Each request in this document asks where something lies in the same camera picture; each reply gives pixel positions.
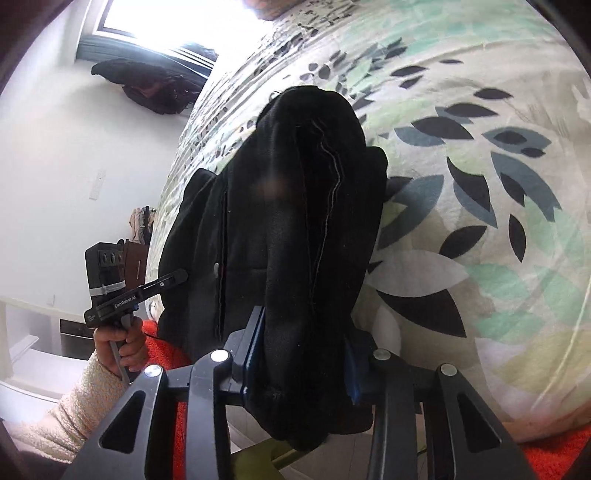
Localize brown bag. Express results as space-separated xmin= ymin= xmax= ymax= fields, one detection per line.
xmin=123 ymin=240 xmax=149 ymax=289

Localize person's left forearm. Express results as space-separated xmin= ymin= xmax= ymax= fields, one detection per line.
xmin=9 ymin=350 xmax=136 ymax=464

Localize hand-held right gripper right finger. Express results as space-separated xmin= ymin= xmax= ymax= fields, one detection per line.
xmin=344 ymin=330 xmax=539 ymax=480

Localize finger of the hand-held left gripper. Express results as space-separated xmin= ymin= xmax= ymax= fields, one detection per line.
xmin=134 ymin=270 xmax=189 ymax=302

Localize orange floral pillow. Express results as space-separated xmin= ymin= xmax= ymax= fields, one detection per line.
xmin=242 ymin=0 xmax=301 ymax=20

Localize black pants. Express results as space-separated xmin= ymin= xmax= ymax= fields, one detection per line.
xmin=157 ymin=85 xmax=389 ymax=454

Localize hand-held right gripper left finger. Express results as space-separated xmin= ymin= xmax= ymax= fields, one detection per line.
xmin=60 ymin=305 xmax=267 ymax=480

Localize red fuzzy rug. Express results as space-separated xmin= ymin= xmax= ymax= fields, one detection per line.
xmin=139 ymin=318 xmax=591 ymax=480

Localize floral bedsheet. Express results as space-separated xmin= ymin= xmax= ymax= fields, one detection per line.
xmin=145 ymin=0 xmax=591 ymax=445

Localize window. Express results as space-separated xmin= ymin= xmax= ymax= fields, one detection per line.
xmin=76 ymin=0 xmax=259 ymax=75

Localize dark bag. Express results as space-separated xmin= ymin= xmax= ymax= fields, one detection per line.
xmin=91 ymin=58 xmax=205 ymax=116

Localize white shelf unit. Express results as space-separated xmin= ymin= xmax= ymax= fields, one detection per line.
xmin=0 ymin=295 xmax=99 ymax=403

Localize person's left hand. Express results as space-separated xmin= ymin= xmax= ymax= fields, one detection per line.
xmin=93 ymin=318 xmax=151 ymax=376

